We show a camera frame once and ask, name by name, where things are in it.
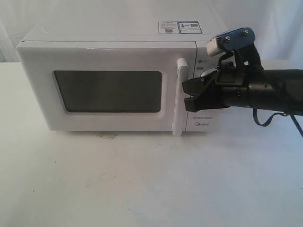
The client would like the upper white control knob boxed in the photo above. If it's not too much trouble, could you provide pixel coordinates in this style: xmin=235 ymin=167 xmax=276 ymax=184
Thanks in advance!
xmin=200 ymin=68 xmax=217 ymax=80

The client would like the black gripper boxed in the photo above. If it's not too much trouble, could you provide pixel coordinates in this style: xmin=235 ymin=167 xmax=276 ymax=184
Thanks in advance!
xmin=182 ymin=70 xmax=251 ymax=112

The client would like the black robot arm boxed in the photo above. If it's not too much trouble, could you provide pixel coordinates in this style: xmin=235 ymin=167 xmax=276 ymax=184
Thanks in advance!
xmin=182 ymin=70 xmax=303 ymax=115

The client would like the white microwave oven body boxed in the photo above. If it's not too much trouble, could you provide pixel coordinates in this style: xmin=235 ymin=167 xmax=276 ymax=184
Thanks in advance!
xmin=22 ymin=8 xmax=227 ymax=132

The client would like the blue white warning sticker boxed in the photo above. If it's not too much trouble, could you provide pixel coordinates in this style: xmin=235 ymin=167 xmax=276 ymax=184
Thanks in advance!
xmin=158 ymin=21 xmax=203 ymax=35

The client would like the wrist camera on blue mount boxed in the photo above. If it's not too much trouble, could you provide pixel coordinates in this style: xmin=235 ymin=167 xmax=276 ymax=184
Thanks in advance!
xmin=206 ymin=27 xmax=255 ymax=57

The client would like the white microwave door with handle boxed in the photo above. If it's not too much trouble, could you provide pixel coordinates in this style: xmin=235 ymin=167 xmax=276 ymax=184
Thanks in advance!
xmin=17 ymin=41 xmax=197 ymax=136

